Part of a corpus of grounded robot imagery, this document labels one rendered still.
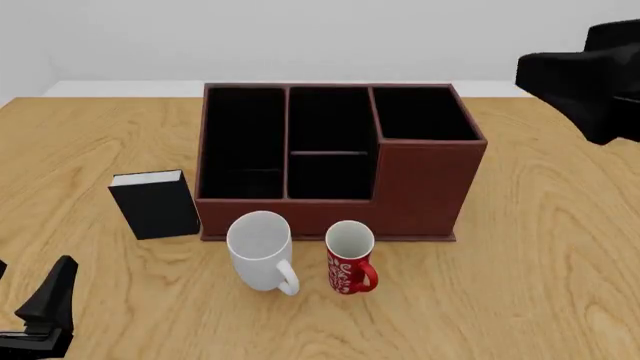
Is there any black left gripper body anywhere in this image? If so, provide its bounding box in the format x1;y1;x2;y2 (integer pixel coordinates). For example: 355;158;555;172
0;323;76;360

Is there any white mug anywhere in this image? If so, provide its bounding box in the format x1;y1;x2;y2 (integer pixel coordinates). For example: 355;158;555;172
225;210;302;297

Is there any red patterned mug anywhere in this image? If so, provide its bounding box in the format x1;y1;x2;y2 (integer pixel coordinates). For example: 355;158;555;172
324;219;380;296

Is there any red-brown desk caddy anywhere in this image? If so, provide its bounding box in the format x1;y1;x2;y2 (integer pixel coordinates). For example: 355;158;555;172
194;82;489;243

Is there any black book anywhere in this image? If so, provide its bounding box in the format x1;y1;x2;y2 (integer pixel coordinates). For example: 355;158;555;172
107;168;203;242

